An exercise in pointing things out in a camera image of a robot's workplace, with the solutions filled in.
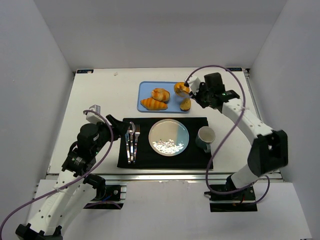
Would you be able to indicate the striped orange croissant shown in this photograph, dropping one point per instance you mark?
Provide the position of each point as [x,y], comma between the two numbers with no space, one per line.
[153,105]

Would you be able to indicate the round golden bread roll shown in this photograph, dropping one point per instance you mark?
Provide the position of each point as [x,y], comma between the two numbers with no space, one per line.
[160,94]

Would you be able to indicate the orange bagel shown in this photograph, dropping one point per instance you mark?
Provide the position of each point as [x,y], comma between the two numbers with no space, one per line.
[178,85]

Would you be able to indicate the steel serving tongs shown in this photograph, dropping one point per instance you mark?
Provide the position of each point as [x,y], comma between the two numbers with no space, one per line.
[184,93]

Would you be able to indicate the dark left corner label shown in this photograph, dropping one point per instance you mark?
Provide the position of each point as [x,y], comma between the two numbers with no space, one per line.
[84,71]

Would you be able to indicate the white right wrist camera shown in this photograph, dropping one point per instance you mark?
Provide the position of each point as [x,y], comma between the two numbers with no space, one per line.
[194,84]

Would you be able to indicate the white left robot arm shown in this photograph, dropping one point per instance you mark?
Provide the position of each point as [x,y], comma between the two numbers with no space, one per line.
[75,187]

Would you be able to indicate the steel fork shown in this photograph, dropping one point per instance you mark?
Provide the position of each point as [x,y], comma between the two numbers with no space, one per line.
[136,137]

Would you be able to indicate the cream and blue plate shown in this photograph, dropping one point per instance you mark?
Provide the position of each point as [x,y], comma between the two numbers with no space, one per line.
[168,137]

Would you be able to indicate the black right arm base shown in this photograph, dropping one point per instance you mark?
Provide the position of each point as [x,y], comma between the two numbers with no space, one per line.
[243,201]

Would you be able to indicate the dark corner label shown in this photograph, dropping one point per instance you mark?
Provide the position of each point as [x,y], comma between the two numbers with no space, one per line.
[235,69]
[84,71]

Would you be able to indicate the steel spoon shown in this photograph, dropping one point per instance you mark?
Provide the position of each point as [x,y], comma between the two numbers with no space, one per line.
[131,131]

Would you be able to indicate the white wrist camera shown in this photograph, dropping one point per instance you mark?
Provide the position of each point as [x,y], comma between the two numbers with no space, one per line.
[194,84]
[93,113]

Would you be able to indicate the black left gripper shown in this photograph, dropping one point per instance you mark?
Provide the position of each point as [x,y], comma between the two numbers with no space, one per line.
[111,128]

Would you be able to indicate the blue plastic tray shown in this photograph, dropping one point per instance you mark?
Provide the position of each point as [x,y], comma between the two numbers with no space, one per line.
[144,92]

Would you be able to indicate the aluminium frame rail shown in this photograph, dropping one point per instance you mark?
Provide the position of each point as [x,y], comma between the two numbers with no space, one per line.
[199,177]

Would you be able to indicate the teal ceramic mug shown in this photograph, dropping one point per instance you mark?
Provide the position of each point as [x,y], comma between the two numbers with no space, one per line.
[205,137]

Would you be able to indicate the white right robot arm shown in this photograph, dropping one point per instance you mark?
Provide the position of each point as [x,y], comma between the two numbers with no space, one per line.
[269,147]

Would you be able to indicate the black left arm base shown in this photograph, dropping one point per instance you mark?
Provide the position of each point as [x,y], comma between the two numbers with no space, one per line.
[111,197]

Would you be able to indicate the dark right corner label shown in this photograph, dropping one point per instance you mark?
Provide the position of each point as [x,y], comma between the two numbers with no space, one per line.
[235,69]

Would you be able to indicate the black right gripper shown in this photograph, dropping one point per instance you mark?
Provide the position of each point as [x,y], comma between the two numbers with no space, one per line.
[199,94]

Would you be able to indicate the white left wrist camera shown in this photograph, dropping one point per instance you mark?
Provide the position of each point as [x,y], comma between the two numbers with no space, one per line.
[93,113]

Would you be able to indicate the brown bread slice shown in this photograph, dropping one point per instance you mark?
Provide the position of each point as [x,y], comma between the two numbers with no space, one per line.
[185,105]

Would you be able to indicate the steel table knife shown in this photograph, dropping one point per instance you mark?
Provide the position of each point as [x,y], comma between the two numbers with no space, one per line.
[127,142]

